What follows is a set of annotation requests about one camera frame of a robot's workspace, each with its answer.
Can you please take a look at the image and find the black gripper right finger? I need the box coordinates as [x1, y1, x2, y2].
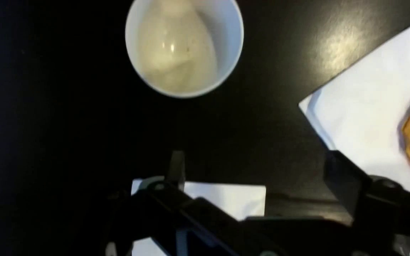
[322, 149, 410, 239]

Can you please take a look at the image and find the small white bowl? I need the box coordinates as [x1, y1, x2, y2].
[124, 0, 245, 99]

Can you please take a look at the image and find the plain white paper napkin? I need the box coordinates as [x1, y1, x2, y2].
[130, 177, 268, 256]

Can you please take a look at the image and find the white napkin under cookie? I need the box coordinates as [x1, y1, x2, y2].
[298, 14, 410, 193]

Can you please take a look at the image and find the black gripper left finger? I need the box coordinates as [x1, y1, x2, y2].
[167, 149, 188, 193]

